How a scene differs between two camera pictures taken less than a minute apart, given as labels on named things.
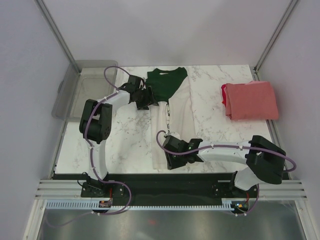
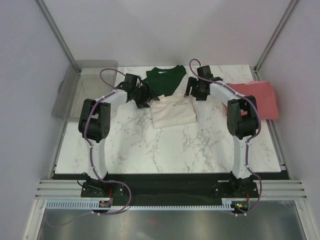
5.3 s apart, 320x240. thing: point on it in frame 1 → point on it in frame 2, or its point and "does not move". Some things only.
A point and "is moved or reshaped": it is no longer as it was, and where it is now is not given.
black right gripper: (171, 163) → (192, 82)
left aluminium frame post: (43, 9) does not move
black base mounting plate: (164, 187) does not move
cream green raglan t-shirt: (173, 116) is moved or reshaped
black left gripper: (151, 98) does not move
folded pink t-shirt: (254, 100) does not move
